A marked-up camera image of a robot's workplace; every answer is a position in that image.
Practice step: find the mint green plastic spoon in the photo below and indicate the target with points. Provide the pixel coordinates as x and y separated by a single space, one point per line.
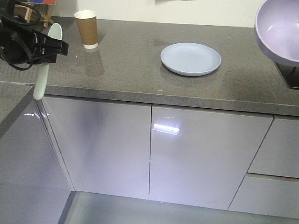
55 32

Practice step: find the black induction cooktop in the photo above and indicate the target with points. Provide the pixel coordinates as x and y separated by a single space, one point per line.
289 74

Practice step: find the brown paper cup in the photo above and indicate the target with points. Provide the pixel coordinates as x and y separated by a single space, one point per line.
87 25

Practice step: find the grey cabinet door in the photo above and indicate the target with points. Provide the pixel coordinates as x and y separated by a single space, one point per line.
105 146
200 157

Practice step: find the white paper sheet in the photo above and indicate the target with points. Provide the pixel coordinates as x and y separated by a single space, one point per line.
164 1

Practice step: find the light blue plate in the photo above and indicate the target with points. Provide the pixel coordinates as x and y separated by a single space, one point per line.
190 59

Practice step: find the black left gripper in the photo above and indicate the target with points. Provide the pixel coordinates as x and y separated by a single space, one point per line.
18 42

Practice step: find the purple plastic bowl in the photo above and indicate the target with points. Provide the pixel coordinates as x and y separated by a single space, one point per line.
277 31

